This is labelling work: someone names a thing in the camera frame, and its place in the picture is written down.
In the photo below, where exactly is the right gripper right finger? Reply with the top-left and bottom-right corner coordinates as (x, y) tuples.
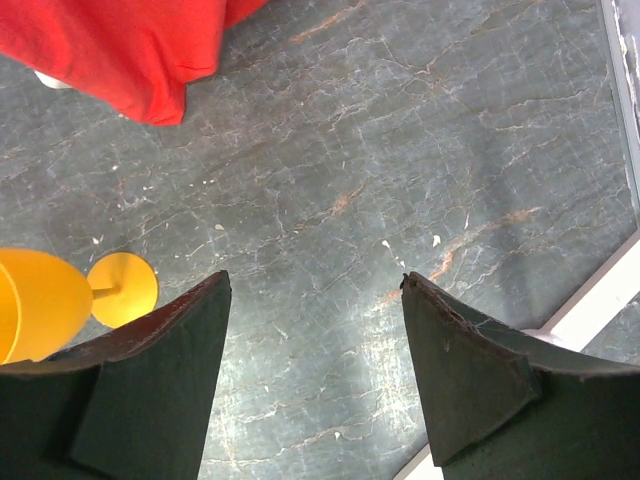
(400, 272), (639, 479)

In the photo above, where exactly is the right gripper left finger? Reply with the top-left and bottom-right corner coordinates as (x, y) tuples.
(1, 271), (232, 479)

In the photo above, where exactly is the orange plastic goblet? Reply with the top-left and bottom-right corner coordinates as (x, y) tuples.
(1, 247), (159, 364)

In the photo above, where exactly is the white metal stand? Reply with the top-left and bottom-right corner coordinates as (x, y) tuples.
(37, 61), (639, 479)

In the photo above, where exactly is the red cloth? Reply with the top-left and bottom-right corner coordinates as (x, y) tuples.
(1, 0), (263, 126)

